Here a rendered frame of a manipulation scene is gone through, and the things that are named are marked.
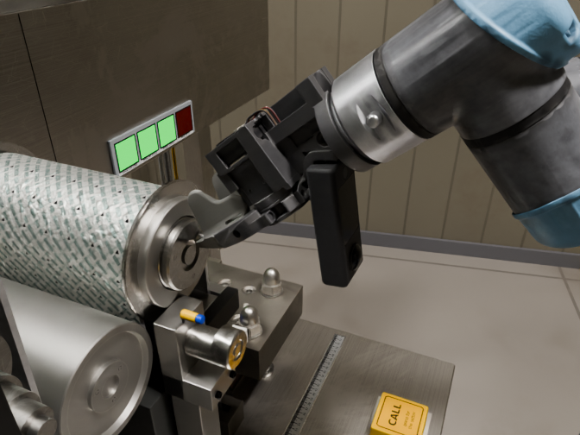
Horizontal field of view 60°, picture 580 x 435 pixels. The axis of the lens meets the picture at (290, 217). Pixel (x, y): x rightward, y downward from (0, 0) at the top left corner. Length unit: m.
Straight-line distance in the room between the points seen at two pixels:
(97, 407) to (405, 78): 0.38
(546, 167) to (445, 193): 2.31
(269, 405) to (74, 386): 0.41
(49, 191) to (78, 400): 0.21
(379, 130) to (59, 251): 0.34
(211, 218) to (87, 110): 0.45
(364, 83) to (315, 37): 2.09
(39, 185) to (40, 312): 0.14
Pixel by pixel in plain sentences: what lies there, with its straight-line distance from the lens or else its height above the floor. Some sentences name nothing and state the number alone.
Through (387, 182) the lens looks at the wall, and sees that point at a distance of 2.64.
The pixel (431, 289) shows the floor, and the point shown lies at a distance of 2.56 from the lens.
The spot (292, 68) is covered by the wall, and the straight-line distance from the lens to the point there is 2.49.
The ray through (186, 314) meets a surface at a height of 1.23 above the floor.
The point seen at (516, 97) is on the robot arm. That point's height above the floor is 1.45.
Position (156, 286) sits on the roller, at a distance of 0.51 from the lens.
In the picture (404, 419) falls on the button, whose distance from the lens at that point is 0.80.
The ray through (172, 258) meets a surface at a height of 1.26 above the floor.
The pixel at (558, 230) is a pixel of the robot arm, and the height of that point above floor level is 1.36.
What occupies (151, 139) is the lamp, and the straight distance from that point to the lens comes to 1.00.
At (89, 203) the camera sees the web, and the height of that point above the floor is 1.31.
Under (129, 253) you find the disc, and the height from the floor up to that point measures 1.29.
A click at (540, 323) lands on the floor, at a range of 2.54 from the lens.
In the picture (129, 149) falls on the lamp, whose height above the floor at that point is 1.19.
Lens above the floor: 1.54
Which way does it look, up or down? 31 degrees down
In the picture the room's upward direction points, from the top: straight up
